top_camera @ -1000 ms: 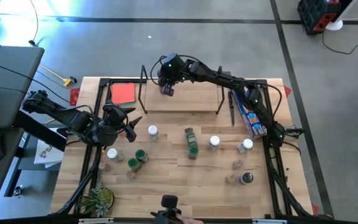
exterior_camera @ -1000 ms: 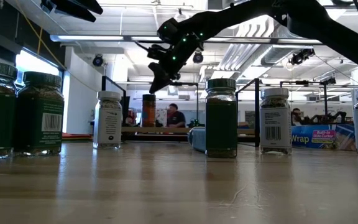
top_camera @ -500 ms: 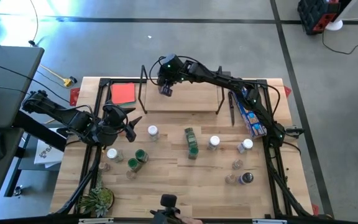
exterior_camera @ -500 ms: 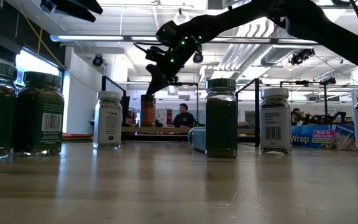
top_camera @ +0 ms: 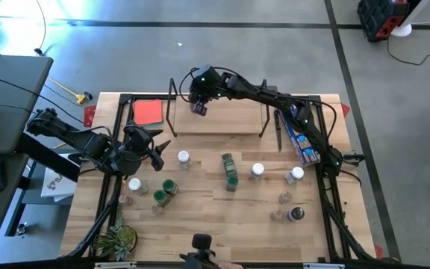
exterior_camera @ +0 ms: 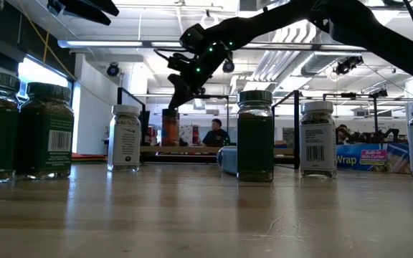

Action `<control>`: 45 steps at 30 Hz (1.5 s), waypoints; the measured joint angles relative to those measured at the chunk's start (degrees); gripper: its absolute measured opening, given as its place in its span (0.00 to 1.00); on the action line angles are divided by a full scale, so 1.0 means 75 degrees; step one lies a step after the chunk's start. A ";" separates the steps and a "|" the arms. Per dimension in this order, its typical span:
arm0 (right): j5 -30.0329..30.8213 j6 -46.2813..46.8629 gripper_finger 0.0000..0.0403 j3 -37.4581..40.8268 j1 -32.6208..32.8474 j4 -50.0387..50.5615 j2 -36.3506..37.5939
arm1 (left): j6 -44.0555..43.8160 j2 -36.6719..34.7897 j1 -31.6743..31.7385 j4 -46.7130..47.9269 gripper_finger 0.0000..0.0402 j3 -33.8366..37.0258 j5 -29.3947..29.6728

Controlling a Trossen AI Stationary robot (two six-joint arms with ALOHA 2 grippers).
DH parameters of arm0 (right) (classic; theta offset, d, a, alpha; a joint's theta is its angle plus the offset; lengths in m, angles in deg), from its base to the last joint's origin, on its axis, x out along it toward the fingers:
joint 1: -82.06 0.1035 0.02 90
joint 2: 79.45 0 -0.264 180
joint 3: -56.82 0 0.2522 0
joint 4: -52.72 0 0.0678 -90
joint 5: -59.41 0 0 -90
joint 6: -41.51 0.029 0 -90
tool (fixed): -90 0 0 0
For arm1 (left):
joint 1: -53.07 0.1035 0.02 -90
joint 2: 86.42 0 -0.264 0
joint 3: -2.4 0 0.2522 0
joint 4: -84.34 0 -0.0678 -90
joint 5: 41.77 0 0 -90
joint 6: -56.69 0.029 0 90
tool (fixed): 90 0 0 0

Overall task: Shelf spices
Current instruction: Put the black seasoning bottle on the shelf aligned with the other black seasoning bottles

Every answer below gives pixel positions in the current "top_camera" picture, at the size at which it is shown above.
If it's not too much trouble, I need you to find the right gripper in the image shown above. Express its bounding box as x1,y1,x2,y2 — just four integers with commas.
187,64,226,117

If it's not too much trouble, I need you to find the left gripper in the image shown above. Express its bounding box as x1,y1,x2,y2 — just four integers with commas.
119,121,172,176

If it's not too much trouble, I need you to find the black-cap dark spice jar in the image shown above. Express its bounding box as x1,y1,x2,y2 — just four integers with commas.
191,100,208,117

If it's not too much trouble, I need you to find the green-cap spice jar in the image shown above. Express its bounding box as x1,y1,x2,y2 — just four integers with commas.
152,189,171,208
221,152,240,179
225,175,240,193
161,179,180,197

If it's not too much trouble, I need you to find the black-cap purple-label spice jar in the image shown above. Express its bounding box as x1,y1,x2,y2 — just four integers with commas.
284,206,306,223

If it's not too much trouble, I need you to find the green paper pad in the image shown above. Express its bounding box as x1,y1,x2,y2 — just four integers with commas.
136,120,165,131

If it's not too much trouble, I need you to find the orange-red paper pad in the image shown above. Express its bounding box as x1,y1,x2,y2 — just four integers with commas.
132,98,164,127

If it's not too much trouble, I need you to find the black kitchen knife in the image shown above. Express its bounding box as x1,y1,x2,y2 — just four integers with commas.
273,108,284,152

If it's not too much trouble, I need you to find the potted succulent plant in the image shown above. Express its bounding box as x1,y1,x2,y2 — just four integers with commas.
93,213,139,262

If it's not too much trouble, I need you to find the blue plastic wrap box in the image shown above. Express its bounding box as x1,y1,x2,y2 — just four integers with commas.
277,103,322,167

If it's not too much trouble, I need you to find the white printed paper sheet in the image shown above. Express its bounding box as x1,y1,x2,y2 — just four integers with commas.
40,152,78,203

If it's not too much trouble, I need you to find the person's hand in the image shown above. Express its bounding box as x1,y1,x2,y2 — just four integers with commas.
208,254,245,269

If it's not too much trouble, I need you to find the dark grey desk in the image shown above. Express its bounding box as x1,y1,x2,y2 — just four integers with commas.
0,54,82,256

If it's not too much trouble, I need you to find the black and red tool crate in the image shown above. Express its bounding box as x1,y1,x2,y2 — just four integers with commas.
356,0,411,43

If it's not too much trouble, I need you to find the white tower device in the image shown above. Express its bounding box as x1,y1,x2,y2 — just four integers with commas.
389,0,430,38

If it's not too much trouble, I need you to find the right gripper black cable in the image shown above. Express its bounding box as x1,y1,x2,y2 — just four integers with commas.
178,65,246,95

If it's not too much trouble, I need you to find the yellow power cord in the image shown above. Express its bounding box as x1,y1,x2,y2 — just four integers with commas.
46,76,89,106

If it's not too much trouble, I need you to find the black action camera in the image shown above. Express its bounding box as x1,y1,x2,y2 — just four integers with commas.
178,232,218,269

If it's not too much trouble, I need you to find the silver aluminium bracket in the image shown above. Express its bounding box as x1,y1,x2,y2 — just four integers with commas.
302,262,346,269
93,261,138,269

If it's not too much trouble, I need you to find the black desk cable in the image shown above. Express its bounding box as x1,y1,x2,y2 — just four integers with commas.
0,70,86,125

